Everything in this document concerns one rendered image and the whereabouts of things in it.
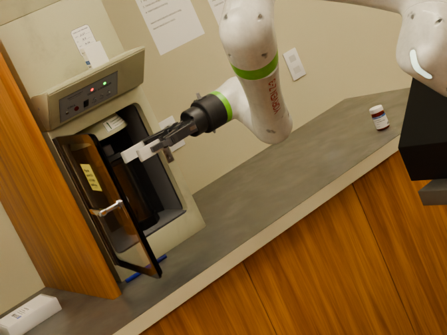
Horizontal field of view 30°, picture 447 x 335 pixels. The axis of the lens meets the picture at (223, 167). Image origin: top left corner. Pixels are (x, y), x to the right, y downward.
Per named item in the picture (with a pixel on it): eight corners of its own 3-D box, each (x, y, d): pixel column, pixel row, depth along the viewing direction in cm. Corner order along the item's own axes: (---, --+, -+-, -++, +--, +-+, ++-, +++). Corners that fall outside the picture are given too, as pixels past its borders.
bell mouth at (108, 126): (63, 151, 246) (54, 135, 245) (111, 126, 255) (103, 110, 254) (88, 147, 231) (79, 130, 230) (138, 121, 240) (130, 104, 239)
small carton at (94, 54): (88, 69, 229) (79, 49, 227) (105, 62, 230) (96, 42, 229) (92, 68, 224) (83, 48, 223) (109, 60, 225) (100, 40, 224)
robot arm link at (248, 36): (273, -14, 180) (217, -13, 182) (267, 36, 174) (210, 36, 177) (283, 35, 196) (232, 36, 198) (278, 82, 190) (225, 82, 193)
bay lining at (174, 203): (82, 250, 254) (30, 146, 247) (149, 209, 268) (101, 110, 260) (118, 252, 234) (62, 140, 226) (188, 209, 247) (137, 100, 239)
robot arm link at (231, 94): (237, 91, 236) (242, 62, 228) (268, 116, 231) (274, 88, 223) (200, 112, 229) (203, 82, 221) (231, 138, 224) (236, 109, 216)
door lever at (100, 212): (109, 207, 212) (104, 198, 211) (122, 209, 203) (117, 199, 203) (90, 217, 210) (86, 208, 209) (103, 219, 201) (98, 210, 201)
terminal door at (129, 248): (120, 264, 232) (56, 135, 223) (163, 278, 205) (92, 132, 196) (118, 266, 232) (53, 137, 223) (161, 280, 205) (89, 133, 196)
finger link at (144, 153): (162, 149, 209) (163, 149, 208) (140, 161, 205) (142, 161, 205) (157, 138, 208) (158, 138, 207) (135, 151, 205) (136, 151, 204)
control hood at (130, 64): (46, 131, 224) (28, 98, 222) (140, 83, 240) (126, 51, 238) (62, 128, 214) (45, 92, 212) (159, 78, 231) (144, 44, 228)
